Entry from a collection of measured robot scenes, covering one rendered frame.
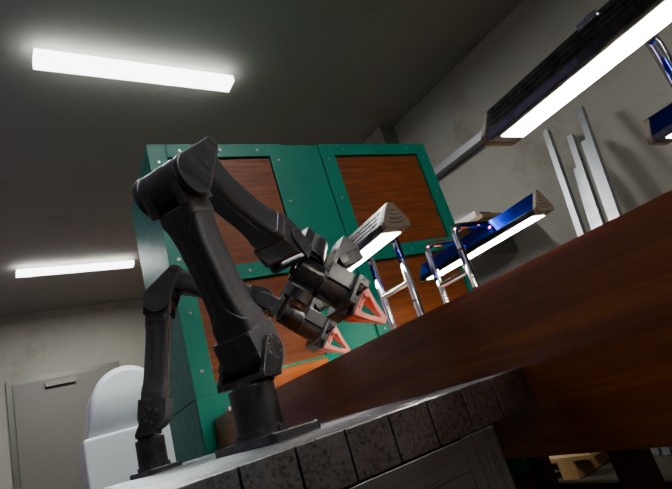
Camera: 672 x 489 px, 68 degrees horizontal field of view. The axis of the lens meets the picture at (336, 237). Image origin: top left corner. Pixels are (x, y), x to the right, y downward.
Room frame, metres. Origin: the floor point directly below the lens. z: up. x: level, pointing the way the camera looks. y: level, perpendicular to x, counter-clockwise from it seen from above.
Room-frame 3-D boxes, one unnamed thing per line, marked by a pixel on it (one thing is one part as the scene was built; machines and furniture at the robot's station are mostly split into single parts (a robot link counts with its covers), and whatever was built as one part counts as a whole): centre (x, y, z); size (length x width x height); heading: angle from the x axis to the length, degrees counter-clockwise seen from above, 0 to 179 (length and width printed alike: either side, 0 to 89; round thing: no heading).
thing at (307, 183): (2.22, 0.15, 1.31); 1.36 x 0.55 x 0.95; 122
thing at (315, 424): (0.69, 0.17, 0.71); 0.20 x 0.07 x 0.08; 38
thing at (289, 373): (1.76, 0.30, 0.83); 0.30 x 0.06 x 0.07; 122
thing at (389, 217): (1.42, 0.01, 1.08); 0.62 x 0.08 x 0.07; 32
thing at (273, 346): (0.70, 0.17, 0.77); 0.09 x 0.06 x 0.06; 66
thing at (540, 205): (1.72, -0.46, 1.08); 0.62 x 0.08 x 0.07; 32
